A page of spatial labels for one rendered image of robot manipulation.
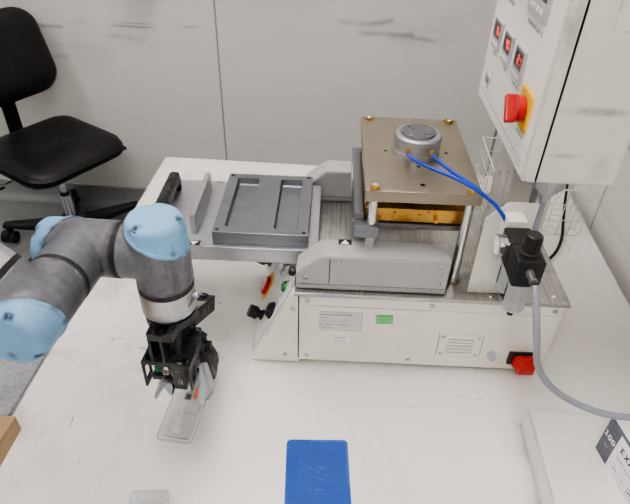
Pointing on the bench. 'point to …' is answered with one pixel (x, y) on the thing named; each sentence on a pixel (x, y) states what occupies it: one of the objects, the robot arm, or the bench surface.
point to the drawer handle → (170, 188)
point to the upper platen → (416, 215)
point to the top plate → (418, 163)
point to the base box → (406, 333)
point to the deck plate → (336, 214)
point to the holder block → (265, 210)
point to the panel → (272, 299)
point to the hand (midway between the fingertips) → (190, 387)
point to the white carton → (628, 458)
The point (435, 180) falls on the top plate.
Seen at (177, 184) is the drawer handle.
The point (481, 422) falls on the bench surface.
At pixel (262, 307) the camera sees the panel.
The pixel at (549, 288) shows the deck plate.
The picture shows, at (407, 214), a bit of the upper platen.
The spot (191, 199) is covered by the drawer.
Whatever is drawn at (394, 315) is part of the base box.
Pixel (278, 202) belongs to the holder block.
